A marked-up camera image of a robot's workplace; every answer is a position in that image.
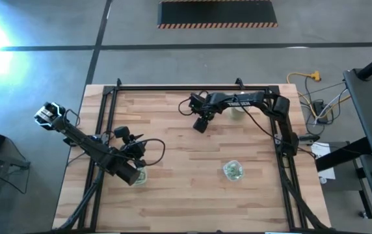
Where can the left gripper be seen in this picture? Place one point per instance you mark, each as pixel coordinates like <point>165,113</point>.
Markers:
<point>134,149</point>

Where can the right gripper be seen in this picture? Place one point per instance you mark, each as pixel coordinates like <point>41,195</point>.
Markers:
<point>202,109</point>

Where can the green white sweetener packet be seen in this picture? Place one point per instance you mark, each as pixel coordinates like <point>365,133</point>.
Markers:
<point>237,172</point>
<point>142,175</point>
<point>230,169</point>

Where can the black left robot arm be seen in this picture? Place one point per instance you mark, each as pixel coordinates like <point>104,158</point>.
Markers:
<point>85,144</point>

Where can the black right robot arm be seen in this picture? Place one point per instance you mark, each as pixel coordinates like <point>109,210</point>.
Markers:
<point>254,99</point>

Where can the clear plastic bin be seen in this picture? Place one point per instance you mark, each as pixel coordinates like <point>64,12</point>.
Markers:
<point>225,167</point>
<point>144,182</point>

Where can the black hazard-striped floor mat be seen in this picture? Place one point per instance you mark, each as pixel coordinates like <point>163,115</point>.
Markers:
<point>217,13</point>

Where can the black power strip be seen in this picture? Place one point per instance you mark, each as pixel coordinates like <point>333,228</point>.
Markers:
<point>319,109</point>

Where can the white paper sheet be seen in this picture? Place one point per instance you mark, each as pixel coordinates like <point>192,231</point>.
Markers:
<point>322,150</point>

